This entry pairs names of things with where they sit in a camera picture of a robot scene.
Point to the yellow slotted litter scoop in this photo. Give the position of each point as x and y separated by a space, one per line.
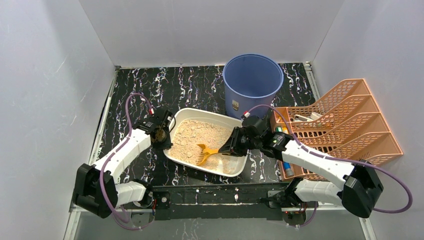
206 152

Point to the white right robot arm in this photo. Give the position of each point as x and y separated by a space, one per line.
353 185

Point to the white plastic litter box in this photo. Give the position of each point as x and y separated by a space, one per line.
192 113

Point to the orange plastic file organizer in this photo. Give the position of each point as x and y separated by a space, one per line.
345 123

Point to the blue capped small bottle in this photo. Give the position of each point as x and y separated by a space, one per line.
287 169

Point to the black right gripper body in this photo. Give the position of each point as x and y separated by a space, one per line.
236 142

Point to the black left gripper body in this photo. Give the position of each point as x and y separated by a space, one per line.
162 138

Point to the blue plastic bucket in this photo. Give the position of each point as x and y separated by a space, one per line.
250 81

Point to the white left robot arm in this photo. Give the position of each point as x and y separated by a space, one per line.
97 188

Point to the green yellow small container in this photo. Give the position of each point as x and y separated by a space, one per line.
282 129

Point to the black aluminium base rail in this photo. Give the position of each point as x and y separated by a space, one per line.
222 201

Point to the beige cat litter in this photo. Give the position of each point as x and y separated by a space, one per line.
185 151

